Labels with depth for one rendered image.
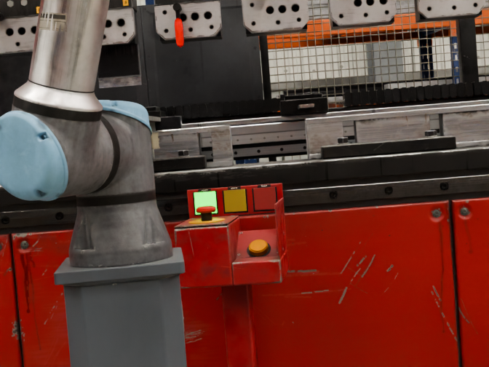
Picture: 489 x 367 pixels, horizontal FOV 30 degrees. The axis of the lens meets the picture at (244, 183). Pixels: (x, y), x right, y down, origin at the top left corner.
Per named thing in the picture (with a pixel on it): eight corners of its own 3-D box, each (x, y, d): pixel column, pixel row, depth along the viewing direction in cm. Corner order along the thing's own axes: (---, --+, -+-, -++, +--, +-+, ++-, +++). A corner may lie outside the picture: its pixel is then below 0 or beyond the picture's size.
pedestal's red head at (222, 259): (178, 289, 175) (170, 195, 174) (193, 275, 190) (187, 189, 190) (281, 282, 172) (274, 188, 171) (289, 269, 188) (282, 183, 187)
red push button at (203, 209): (195, 226, 179) (193, 207, 178) (199, 223, 183) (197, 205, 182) (215, 224, 178) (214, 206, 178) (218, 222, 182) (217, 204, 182)
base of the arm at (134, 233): (173, 261, 128) (167, 191, 127) (65, 271, 126) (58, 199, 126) (172, 248, 143) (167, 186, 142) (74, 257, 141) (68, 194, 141)
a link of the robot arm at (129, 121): (172, 187, 136) (164, 97, 136) (118, 196, 125) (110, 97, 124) (108, 191, 142) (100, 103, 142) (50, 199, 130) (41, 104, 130)
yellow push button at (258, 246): (249, 260, 179) (247, 252, 178) (250, 247, 182) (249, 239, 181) (268, 259, 179) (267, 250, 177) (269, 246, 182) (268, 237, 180)
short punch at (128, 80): (98, 87, 213) (94, 46, 213) (100, 88, 215) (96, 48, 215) (140, 84, 213) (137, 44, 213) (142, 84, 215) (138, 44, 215)
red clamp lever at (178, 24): (175, 46, 205) (172, 3, 204) (177, 48, 209) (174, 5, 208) (183, 46, 205) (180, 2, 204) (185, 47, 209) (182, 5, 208)
